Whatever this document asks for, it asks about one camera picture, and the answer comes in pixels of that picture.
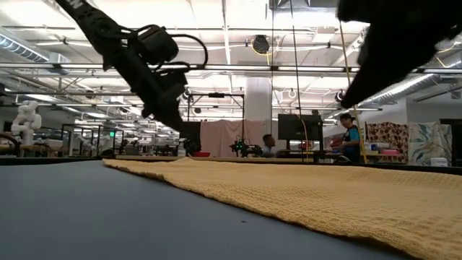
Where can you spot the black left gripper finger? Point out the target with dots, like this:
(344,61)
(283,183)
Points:
(167,115)

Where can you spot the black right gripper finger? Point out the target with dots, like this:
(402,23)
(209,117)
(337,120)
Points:
(390,57)

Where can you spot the yellow orange waffle towel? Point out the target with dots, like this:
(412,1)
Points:
(325,202)

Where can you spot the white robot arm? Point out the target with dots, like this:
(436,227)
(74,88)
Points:
(27,119)

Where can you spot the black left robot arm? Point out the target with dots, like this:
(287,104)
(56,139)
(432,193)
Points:
(90,18)

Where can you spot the black upright panel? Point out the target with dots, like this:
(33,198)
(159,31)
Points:
(191,139)

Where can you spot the low red bin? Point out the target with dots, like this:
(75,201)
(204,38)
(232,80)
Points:
(201,154)

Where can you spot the pink beige hanging curtain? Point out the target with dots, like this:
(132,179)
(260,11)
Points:
(220,139)

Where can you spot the white ringed ceiling reel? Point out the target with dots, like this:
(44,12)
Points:
(289,93)
(336,96)

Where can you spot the wooden top workbench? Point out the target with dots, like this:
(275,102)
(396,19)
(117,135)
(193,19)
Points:
(223,159)

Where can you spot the brown circle patterned fabric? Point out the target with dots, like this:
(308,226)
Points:
(388,139)

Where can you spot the small robot green lights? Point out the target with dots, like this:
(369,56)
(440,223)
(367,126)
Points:
(245,148)

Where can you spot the person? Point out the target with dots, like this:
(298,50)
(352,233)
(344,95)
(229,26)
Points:
(351,141)
(269,144)

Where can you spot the white round pillar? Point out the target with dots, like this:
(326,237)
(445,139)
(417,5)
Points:
(258,97)

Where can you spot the leaf patterned fabric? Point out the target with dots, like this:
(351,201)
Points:
(429,142)

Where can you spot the pink tray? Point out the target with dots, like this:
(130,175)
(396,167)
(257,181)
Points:
(390,152)

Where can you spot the long ceiling light bar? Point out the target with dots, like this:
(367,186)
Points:
(252,67)

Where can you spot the black cabinet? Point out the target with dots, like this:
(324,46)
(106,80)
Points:
(453,141)

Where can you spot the black computer monitor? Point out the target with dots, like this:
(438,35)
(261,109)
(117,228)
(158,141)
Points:
(299,126)

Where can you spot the white plastic container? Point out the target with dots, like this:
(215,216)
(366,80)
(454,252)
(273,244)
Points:
(439,161)

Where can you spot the silver ventilation duct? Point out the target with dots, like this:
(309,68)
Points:
(21,50)
(397,90)

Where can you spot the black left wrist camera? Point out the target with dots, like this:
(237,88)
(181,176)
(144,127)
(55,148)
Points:
(159,45)

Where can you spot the black overhead camera gantry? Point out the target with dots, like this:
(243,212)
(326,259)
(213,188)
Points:
(216,94)

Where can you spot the black frame enclosure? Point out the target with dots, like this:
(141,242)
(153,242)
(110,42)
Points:
(62,139)

